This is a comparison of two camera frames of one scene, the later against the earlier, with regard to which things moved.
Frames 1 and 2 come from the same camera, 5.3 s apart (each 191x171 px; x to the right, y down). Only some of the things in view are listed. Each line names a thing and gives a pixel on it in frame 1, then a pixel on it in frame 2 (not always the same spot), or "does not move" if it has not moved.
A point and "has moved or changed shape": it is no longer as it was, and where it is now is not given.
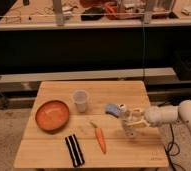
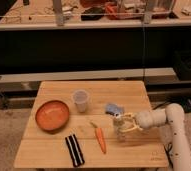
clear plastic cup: x=81 y=96 does not move
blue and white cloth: x=112 y=109 does not move
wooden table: x=80 y=123 does not move
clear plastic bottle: x=131 y=118 has moved or changed shape
